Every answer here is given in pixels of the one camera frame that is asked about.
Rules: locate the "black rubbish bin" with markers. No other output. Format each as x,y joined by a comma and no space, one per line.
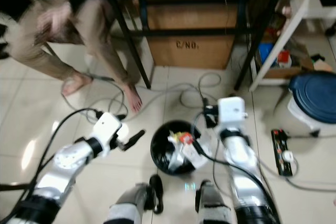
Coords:
160,153

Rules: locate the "black power strip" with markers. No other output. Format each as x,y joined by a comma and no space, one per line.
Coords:
282,153

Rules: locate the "brown cardboard box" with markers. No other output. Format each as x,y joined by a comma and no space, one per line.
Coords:
184,45

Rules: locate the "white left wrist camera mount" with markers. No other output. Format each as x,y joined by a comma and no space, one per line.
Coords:
107,127

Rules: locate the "black stand leg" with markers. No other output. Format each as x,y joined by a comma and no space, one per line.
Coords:
16,187

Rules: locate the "white crumpled paper trash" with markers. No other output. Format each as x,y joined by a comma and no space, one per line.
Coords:
189,153

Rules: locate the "robot leg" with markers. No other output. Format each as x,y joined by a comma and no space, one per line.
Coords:
136,205
212,205

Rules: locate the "blue container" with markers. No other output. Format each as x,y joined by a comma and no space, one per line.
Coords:
266,53

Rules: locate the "red and yellow wrapper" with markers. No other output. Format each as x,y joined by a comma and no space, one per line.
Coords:
184,138

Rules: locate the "person in khaki trousers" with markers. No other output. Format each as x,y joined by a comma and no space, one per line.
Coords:
31,45

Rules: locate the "white bin with blue lid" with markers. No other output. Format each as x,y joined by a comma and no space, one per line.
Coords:
315,95

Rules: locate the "robot left leg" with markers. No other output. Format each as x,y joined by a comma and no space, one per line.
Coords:
136,205

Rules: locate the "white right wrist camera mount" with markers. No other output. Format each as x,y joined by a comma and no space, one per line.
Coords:
232,109

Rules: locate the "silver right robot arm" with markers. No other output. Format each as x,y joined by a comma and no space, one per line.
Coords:
241,166

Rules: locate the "robot right leg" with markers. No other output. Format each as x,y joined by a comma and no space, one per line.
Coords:
212,205

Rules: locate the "red and white bottle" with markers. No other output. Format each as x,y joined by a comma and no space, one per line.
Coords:
284,59

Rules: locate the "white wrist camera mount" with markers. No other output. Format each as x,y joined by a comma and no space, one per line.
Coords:
232,109
107,127

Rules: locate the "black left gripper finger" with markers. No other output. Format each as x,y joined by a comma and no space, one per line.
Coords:
135,139

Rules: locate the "white table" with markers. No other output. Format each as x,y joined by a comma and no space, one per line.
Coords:
278,40

